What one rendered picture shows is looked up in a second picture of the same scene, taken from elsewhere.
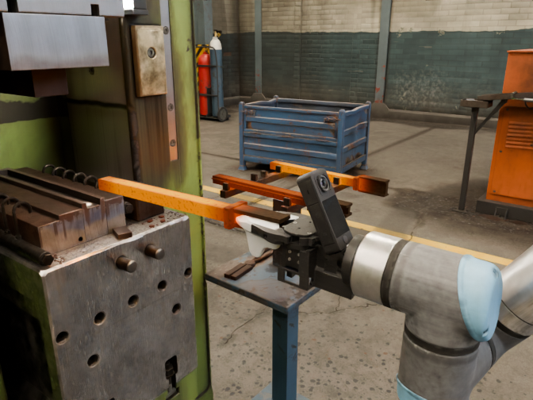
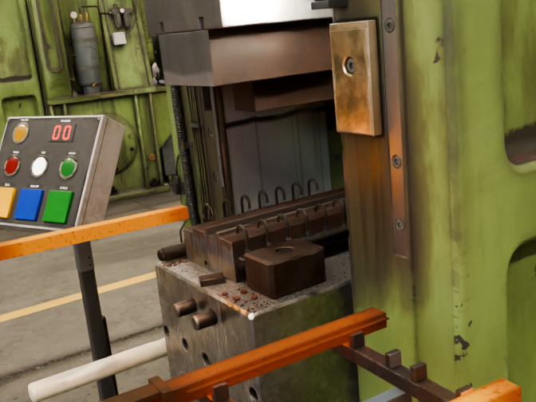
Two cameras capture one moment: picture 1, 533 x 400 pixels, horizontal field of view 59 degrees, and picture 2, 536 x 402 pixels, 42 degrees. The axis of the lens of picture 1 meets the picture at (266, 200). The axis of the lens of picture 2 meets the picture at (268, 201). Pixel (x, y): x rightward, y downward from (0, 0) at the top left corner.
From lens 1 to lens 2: 1.69 m
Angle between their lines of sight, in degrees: 105
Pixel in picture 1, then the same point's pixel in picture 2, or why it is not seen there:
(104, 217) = (219, 254)
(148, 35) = (344, 37)
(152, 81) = (350, 111)
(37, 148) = not seen: hidden behind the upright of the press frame
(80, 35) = (194, 52)
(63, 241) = (195, 254)
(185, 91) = (431, 140)
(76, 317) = (171, 325)
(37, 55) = (174, 72)
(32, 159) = not seen: hidden behind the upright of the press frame
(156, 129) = (372, 191)
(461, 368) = not seen: outside the picture
